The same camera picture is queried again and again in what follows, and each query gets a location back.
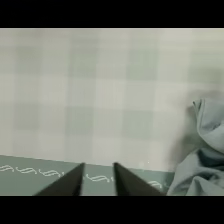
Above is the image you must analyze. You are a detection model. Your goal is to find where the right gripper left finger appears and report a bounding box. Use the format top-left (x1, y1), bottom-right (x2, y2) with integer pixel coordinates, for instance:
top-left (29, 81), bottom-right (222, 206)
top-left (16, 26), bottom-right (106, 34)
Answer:
top-left (34, 162), bottom-right (86, 197)

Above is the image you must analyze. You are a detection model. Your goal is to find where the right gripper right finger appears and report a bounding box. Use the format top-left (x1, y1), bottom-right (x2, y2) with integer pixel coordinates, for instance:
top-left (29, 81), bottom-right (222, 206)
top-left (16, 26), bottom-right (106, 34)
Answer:
top-left (113, 161), bottom-right (167, 197)

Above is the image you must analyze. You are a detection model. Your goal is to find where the light blue shirt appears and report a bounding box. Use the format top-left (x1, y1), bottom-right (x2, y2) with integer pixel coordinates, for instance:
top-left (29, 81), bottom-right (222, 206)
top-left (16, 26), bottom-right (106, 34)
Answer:
top-left (166, 96), bottom-right (224, 197)

